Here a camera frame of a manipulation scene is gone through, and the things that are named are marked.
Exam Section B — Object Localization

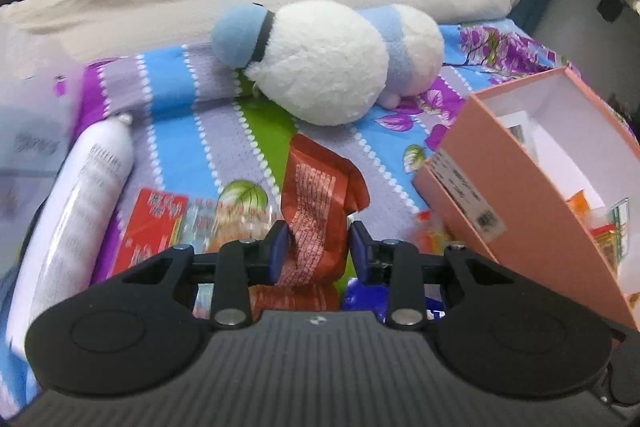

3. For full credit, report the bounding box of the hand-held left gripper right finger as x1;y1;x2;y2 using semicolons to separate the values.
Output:
348;221;526;330

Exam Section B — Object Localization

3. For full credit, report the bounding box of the floral purple bedsheet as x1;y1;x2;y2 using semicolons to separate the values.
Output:
0;19;583;408

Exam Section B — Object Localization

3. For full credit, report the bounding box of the white-label snack packet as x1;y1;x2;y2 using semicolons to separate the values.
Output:
499;111;537;148

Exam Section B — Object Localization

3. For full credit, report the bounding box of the reddish-brown snack packet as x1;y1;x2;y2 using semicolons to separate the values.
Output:
247;133;371;313

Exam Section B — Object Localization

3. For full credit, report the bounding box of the blue packet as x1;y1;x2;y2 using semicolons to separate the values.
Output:
341;278;447;324

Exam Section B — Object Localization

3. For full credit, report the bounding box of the green and white snack packet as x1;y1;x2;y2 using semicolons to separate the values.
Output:
589;198;632;269

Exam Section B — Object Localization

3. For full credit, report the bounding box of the clear red-label snack packet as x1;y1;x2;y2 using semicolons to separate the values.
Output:
181;201;275;254

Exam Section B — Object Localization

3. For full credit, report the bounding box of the pink cardboard box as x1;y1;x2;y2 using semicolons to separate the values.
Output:
412;66;640;333

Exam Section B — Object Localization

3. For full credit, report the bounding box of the white spray bottle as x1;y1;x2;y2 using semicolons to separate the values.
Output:
6;113;136;360

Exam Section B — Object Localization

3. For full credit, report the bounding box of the clear plastic bag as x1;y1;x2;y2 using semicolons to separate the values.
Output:
0;99;78;220

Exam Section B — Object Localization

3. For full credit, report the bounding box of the white and blue plush toy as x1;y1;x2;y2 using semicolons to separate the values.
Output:
210;0;446;128

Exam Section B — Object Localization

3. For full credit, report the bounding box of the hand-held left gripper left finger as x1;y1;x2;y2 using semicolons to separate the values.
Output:
115;221;291;329

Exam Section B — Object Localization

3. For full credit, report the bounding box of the small orange snack packet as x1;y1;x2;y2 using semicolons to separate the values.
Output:
416;211;453;254

